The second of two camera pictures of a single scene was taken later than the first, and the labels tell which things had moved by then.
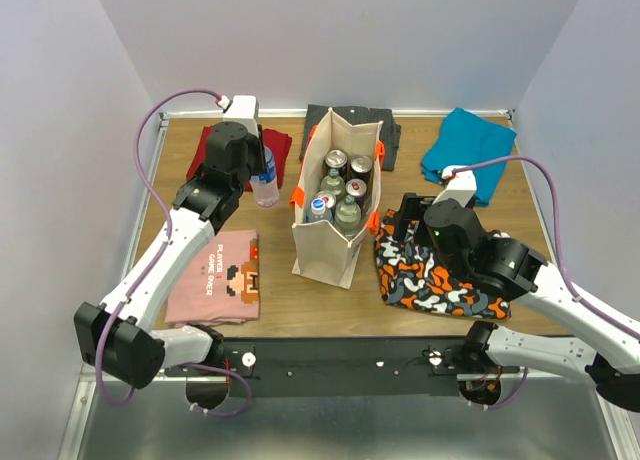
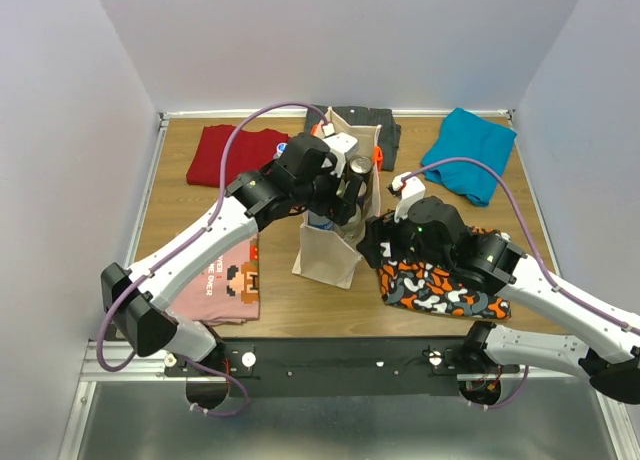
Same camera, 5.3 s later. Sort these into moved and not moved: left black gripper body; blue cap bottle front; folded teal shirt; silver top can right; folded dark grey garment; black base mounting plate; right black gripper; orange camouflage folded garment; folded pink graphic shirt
Moved: right black gripper; blue cap bottle front; left black gripper body
Not moved: orange camouflage folded garment; folded teal shirt; silver top can right; black base mounting plate; folded dark grey garment; folded pink graphic shirt
